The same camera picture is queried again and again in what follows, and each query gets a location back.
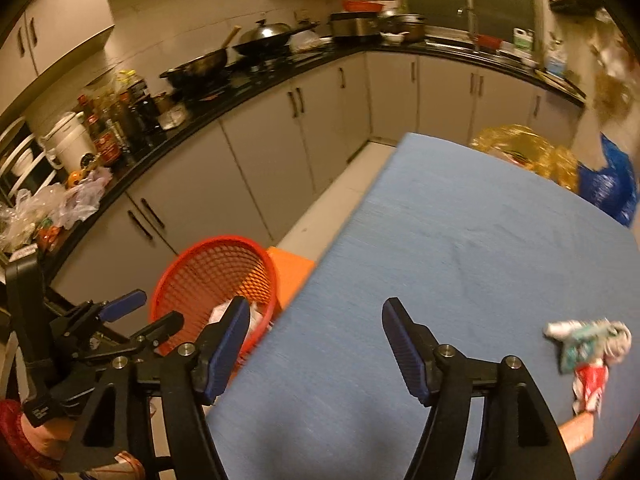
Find red white foot carton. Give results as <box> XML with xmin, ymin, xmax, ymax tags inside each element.
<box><xmin>573</xmin><ymin>359</ymin><xmax>610</xmax><ymax>415</ymax></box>

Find teal plastic wrapper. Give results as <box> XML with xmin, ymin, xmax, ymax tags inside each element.
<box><xmin>542</xmin><ymin>318</ymin><xmax>632</xmax><ymax>374</ymax></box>

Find person left hand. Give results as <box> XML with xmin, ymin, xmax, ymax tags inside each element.
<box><xmin>1</xmin><ymin>399</ymin><xmax>76</xmax><ymax>470</ymax></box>

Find red plastic mesh basket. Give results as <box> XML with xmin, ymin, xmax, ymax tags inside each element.
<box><xmin>150</xmin><ymin>235</ymin><xmax>280</xmax><ymax>364</ymax></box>

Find clear plastic bags on counter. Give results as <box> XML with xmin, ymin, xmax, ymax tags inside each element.
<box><xmin>1</xmin><ymin>167</ymin><xmax>113</xmax><ymax>252</ymax></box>

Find white electric kettle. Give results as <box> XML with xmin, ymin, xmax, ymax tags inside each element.
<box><xmin>38</xmin><ymin>112</ymin><xmax>98</xmax><ymax>174</ymax></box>

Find grey base cabinets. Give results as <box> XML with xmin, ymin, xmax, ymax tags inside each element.
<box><xmin>48</xmin><ymin>48</ymin><xmax>585</xmax><ymax>302</ymax></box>

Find blue table cloth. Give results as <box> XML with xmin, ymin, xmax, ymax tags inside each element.
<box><xmin>207</xmin><ymin>134</ymin><xmax>639</xmax><ymax>479</ymax></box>

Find dark sauce bottle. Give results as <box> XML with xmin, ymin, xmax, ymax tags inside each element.
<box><xmin>128</xmin><ymin>74</ymin><xmax>164</xmax><ymax>148</ymax></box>

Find blue plastic bag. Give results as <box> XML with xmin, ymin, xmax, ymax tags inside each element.
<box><xmin>578</xmin><ymin>133</ymin><xmax>639</xmax><ymax>228</ymax></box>

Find yellow plastic bag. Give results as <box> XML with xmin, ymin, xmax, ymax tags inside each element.
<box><xmin>469</xmin><ymin>125</ymin><xmax>579</xmax><ymax>194</ymax></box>

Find lidded steel wok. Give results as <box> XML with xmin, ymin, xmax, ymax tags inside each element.
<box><xmin>233</xmin><ymin>20</ymin><xmax>319</xmax><ymax>58</ymax></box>

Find hanging white plastic bags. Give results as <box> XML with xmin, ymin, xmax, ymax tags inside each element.
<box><xmin>589</xmin><ymin>8</ymin><xmax>639</xmax><ymax>122</ymax></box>

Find steel rice cooker pot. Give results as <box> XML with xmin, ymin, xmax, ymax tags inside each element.
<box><xmin>330</xmin><ymin>12</ymin><xmax>380</xmax><ymax>38</ymax></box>

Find red bowl at sink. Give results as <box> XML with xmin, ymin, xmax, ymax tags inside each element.
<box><xmin>475</xmin><ymin>34</ymin><xmax>502</xmax><ymax>52</ymax></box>

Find green white detergent jug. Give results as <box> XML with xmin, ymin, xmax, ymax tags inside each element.
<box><xmin>513</xmin><ymin>27</ymin><xmax>534</xmax><ymax>54</ymax></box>

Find black wok with handle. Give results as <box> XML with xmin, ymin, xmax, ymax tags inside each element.
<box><xmin>160</xmin><ymin>25</ymin><xmax>241</xmax><ymax>91</ymax></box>

